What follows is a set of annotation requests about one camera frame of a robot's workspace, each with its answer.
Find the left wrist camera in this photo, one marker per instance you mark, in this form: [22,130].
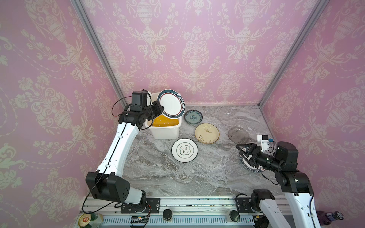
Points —
[140,100]

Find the green can gold lid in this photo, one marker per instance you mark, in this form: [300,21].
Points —
[93,220]

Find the white plate green line pattern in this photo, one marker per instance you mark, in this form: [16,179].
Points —
[184,150]

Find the white slotted cable duct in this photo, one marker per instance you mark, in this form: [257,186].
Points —
[177,221]

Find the purple drink bottle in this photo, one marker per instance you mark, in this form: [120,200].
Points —
[326,218]

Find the clear glass plate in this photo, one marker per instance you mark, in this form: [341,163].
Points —
[239,135]

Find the white plastic bin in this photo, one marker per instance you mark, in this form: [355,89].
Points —
[166,132]

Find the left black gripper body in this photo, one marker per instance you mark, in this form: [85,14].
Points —
[153,111]

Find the white plate red green rim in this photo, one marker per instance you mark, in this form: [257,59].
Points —
[173,103]

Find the white plate dark lettered rim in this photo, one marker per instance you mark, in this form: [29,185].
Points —
[245,160]

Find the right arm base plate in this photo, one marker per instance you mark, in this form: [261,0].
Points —
[245,204]

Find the left jar black lid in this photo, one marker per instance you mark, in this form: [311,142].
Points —
[168,215]

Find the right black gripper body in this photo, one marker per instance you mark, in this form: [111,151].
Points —
[264,160]

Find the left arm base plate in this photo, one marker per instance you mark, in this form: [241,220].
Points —
[152,206]

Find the jar black lid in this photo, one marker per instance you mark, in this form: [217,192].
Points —
[168,215]
[232,216]

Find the beige plate floral pattern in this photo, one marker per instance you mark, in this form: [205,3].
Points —
[207,133]

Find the right jar black lid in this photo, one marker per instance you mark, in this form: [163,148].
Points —
[232,216]

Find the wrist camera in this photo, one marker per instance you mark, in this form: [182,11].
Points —
[265,141]
[140,100]

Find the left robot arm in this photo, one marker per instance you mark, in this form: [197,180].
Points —
[106,183]

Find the small teal patterned plate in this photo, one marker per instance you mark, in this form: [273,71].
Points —
[193,117]

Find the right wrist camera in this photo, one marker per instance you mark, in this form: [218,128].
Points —
[265,141]

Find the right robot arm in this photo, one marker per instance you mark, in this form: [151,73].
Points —
[294,184]

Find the yellow polka dot plate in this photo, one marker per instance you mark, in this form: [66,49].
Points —
[163,121]

